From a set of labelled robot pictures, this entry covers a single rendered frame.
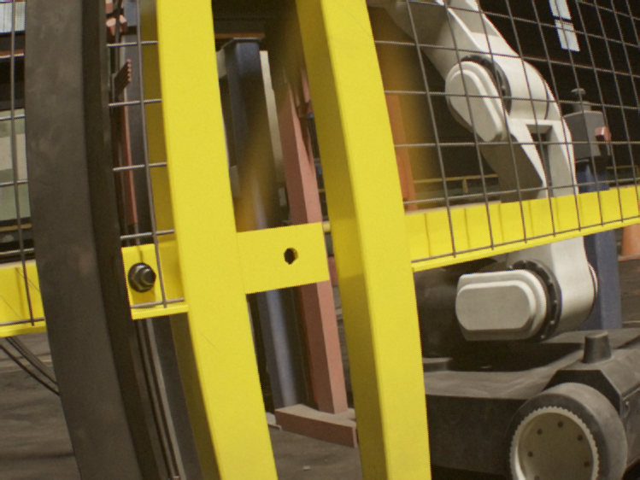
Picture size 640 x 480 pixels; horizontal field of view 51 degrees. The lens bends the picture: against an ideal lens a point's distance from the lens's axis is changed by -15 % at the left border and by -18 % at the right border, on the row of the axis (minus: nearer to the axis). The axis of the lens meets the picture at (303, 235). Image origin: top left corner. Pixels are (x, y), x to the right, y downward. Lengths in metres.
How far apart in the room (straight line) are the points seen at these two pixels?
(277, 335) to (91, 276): 1.47
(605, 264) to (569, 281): 0.79
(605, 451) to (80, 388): 0.66
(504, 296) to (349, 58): 0.62
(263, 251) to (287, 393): 1.23
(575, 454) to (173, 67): 0.66
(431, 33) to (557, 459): 0.79
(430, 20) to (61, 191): 1.04
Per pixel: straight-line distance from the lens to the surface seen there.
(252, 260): 0.65
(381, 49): 1.51
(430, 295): 1.37
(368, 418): 0.69
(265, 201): 1.84
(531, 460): 0.99
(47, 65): 0.40
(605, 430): 0.89
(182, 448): 1.39
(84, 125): 0.40
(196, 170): 0.58
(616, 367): 0.96
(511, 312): 1.20
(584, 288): 1.24
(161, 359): 1.36
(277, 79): 1.70
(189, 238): 0.57
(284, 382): 1.86
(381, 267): 0.66
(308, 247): 0.68
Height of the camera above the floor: 0.42
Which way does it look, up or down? 1 degrees up
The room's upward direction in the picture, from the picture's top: 8 degrees counter-clockwise
